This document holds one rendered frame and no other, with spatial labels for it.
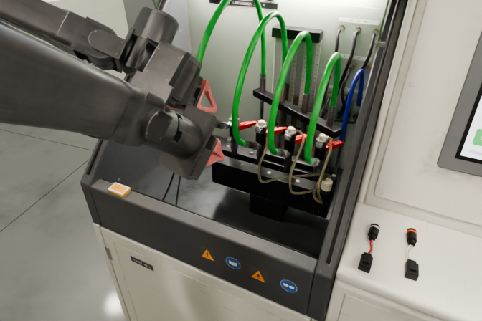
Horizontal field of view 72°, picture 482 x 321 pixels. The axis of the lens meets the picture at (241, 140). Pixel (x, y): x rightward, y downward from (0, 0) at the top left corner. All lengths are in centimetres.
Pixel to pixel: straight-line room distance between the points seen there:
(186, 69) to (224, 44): 75
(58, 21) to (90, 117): 36
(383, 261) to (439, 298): 11
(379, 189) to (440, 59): 31
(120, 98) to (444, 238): 73
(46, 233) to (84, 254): 32
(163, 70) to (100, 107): 14
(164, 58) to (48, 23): 27
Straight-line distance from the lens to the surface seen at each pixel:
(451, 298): 76
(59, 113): 26
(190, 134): 47
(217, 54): 120
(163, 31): 63
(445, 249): 84
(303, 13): 104
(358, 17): 101
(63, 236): 230
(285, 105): 99
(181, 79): 43
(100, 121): 30
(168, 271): 103
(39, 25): 64
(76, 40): 62
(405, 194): 86
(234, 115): 70
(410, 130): 81
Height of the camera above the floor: 155
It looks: 33 degrees down
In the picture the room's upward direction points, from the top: straight up
